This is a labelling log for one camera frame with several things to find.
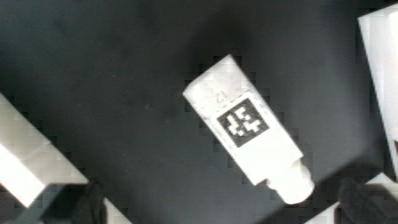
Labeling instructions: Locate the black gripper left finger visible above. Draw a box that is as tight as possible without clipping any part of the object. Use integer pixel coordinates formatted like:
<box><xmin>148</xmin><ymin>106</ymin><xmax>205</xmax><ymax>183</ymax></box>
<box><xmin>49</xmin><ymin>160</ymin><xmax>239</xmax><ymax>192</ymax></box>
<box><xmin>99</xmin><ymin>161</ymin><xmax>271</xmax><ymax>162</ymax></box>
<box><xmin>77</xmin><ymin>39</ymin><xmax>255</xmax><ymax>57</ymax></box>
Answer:
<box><xmin>54</xmin><ymin>183</ymin><xmax>107</xmax><ymax>224</ymax></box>

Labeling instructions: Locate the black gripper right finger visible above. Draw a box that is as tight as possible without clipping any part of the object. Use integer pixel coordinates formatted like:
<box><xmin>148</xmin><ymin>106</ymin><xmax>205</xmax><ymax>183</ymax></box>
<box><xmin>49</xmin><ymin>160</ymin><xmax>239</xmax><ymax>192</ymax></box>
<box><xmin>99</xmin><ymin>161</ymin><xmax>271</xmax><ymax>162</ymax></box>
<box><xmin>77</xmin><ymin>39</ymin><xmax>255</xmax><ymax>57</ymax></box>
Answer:
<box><xmin>337</xmin><ymin>179</ymin><xmax>398</xmax><ymax>224</ymax></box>

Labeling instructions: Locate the white leg with tag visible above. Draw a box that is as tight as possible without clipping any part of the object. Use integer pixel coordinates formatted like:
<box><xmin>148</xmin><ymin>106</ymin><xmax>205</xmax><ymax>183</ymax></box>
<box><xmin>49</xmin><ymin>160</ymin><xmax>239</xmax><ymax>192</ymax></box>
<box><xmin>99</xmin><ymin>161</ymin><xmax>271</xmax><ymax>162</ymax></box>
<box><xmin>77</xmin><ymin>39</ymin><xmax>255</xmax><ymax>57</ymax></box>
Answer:
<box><xmin>184</xmin><ymin>55</ymin><xmax>315</xmax><ymax>204</ymax></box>

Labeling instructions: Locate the white U-shaped fence frame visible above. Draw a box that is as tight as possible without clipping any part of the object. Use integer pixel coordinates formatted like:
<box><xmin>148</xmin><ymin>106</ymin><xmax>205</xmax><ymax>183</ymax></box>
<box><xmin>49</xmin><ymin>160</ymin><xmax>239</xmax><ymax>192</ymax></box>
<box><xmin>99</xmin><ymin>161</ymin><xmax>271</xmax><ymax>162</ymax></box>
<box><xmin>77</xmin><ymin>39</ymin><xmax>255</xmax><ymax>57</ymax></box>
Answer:
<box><xmin>0</xmin><ymin>94</ymin><xmax>88</xmax><ymax>207</ymax></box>

